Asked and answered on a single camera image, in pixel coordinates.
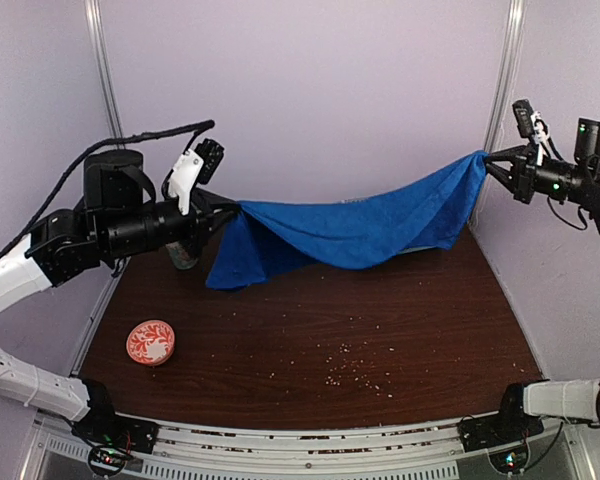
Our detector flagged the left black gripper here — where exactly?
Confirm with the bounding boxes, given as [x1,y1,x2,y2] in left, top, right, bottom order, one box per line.
[100,190,241,259]

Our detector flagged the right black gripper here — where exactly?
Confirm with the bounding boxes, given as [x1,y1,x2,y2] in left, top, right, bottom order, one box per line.
[479,141,593,203]

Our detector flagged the blue towel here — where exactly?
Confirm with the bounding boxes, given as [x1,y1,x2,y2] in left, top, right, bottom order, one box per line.
[206,151,486,290]

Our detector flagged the light blue plastic basket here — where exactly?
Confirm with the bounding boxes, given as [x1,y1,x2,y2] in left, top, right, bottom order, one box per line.
[399,246,434,255]

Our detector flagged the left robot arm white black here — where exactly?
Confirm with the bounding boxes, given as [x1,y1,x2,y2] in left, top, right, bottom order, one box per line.
[0,139,239,444]

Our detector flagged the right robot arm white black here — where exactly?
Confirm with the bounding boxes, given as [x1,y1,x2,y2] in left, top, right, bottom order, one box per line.
[474,99,600,442]

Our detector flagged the white patterned mug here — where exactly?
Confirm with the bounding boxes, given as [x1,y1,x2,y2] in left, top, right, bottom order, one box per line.
[166,240,200,270]

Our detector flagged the orange patterned bowl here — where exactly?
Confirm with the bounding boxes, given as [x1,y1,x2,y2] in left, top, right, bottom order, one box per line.
[125,319,176,367]

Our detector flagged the right aluminium frame post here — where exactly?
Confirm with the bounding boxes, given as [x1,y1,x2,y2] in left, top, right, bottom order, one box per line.
[483,0,527,152]

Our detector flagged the aluminium frame post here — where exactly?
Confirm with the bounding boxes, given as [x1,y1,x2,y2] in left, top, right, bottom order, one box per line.
[483,0,527,152]
[84,0,123,138]

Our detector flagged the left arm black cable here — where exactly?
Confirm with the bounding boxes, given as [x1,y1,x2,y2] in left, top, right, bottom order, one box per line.
[0,118,216,261]

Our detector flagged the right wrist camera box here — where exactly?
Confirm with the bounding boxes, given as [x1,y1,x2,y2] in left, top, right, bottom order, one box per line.
[574,118,600,163]

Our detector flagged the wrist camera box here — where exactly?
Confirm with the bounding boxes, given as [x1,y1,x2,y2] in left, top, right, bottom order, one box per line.
[574,118,600,163]
[83,149,156,214]

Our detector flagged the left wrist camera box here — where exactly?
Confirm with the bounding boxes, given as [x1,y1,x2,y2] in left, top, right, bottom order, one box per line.
[83,149,156,214]

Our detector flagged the left aluminium frame post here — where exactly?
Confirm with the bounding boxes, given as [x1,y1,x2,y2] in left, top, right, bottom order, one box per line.
[84,0,123,138]

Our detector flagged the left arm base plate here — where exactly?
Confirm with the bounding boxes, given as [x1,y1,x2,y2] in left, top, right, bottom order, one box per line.
[71,408,159,454]

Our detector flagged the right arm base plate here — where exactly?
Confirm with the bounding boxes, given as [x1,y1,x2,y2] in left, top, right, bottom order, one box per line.
[457,413,544,452]

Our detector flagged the front aluminium rail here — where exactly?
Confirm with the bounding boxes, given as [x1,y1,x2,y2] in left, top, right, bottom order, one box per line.
[19,394,596,480]

